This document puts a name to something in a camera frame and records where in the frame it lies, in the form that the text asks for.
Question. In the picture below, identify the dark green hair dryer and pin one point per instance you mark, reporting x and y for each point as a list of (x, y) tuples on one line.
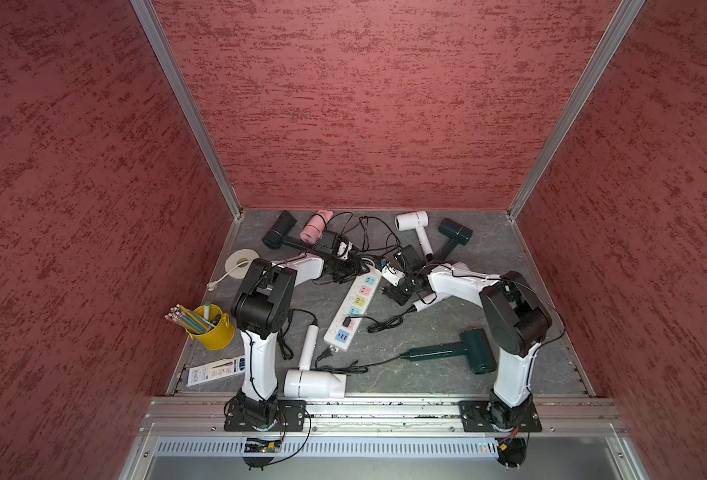
[(456, 234), (473, 345)]

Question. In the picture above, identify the pink hair dryer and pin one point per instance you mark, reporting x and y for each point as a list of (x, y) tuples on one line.
[(316, 226)]

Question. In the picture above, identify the black hair dryer back left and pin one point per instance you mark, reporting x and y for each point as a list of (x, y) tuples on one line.
[(279, 236)]

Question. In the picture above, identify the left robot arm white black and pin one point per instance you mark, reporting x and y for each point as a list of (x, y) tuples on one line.
[(262, 307)]

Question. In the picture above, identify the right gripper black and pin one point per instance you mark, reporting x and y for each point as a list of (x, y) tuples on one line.
[(392, 292)]

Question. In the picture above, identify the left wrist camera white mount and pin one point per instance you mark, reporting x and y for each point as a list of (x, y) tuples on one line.
[(344, 249)]

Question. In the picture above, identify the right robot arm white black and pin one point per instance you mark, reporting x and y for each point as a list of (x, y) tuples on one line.
[(517, 319)]

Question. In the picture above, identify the yellow pencil cup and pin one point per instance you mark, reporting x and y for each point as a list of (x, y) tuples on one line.
[(207, 324)]

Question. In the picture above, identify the white tape roll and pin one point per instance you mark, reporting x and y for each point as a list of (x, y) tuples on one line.
[(238, 263)]

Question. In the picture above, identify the white blue box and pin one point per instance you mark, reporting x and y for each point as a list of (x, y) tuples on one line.
[(217, 370)]

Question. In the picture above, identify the dark green hair dryer back right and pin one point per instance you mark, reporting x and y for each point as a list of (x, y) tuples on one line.
[(456, 234)]

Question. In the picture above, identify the large white hair dryer front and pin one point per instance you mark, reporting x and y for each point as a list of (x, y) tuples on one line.
[(306, 383)]

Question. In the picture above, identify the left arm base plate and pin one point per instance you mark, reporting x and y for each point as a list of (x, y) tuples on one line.
[(274, 417)]

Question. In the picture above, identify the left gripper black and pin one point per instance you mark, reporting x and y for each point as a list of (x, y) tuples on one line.
[(355, 269)]

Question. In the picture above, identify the white power strip coloured sockets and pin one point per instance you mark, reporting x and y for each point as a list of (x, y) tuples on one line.
[(345, 323)]

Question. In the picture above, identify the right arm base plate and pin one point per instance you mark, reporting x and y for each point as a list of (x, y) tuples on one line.
[(479, 417)]

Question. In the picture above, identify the dark green hair dryer front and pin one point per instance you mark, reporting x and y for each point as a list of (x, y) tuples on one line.
[(473, 345)]

